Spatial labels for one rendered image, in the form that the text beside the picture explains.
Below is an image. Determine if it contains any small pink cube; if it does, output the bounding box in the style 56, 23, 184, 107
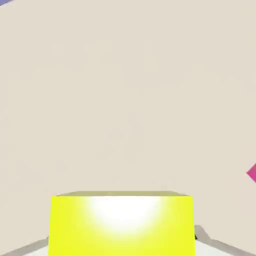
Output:
245, 162, 256, 184

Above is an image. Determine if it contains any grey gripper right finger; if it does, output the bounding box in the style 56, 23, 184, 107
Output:
194, 224, 256, 256

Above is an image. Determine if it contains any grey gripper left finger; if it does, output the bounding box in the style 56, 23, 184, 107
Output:
0, 235, 50, 256

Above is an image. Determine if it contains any small yellow cube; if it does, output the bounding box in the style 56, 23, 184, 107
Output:
47, 190, 196, 256

